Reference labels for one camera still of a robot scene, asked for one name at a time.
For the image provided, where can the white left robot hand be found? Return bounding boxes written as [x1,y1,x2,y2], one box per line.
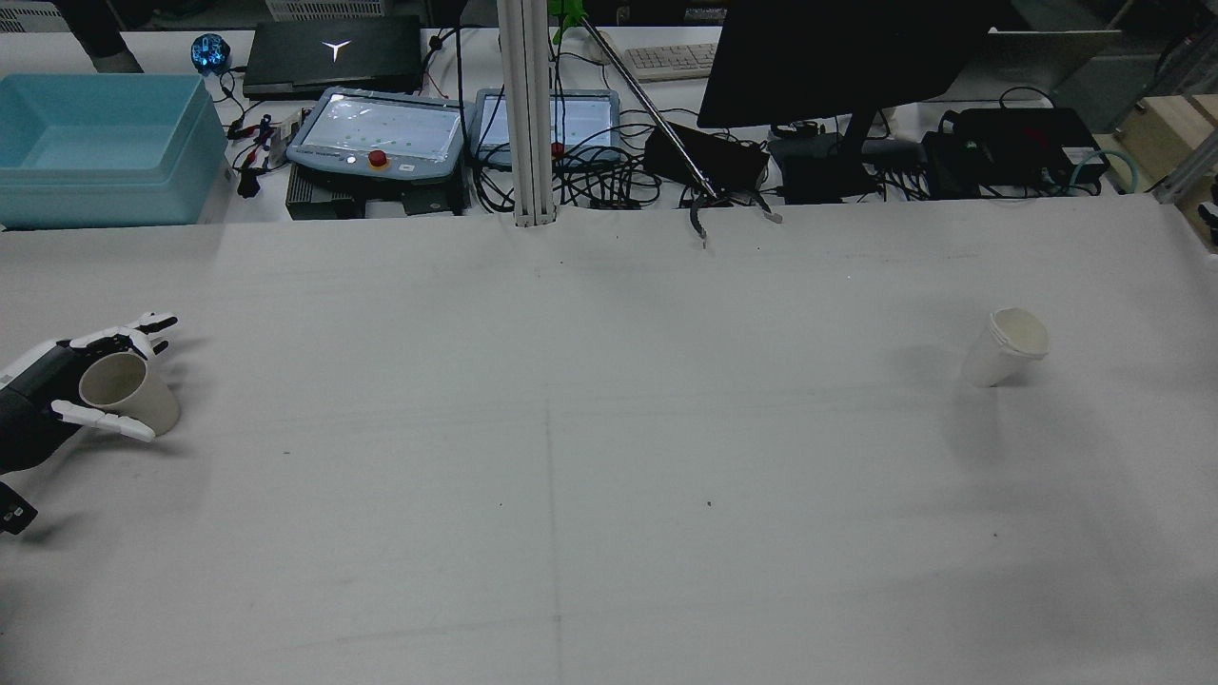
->
[0,312,180,477]

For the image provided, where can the tan paper cup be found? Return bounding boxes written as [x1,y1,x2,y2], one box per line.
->
[78,351,182,438]

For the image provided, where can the light blue plastic bin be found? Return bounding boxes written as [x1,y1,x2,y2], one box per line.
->
[0,73,230,230]

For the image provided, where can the grey power adapter box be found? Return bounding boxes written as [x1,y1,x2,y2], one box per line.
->
[285,175,331,221]
[398,183,469,218]

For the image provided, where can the red black clip leads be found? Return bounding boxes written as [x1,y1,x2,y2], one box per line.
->
[226,112,289,199]

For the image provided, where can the dark grey leg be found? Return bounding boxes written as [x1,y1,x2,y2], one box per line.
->
[52,0,145,75]

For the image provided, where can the blue round gadget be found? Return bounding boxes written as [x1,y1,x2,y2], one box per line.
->
[190,32,233,76]

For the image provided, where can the blue-grey teach pendant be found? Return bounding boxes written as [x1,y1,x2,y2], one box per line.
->
[285,87,468,185]
[472,88,622,173]

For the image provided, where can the black laptop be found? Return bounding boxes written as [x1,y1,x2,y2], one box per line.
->
[242,15,425,100]

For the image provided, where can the white crate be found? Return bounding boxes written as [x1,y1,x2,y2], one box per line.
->
[264,0,393,21]

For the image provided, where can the aluminium profile column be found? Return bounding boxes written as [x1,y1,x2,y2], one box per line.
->
[496,0,559,227]

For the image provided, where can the metal reach grabber tool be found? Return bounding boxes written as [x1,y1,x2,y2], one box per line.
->
[549,0,785,250]

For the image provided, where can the black power box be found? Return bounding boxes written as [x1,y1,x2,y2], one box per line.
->
[644,123,768,191]

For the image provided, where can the white keyboard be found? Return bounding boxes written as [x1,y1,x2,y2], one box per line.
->
[619,42,720,83]

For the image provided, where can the black monitor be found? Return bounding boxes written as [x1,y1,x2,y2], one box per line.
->
[697,0,996,203]

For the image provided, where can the small black adapter box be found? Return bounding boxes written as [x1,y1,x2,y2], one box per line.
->
[921,129,964,198]

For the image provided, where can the white crumpled paper cup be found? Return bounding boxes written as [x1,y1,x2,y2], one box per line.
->
[960,306,1051,389]

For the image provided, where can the large black device box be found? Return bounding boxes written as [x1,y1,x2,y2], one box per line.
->
[954,107,1110,188]

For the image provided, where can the grey flat panel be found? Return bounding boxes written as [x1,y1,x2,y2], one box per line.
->
[952,28,1125,102]

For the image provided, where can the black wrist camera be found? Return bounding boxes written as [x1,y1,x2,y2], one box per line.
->
[0,479,40,537]

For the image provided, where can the teal hose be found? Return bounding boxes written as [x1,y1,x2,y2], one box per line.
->
[1069,147,1144,198]

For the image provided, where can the aluminium frame rail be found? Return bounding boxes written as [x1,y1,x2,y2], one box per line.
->
[1153,143,1218,206]

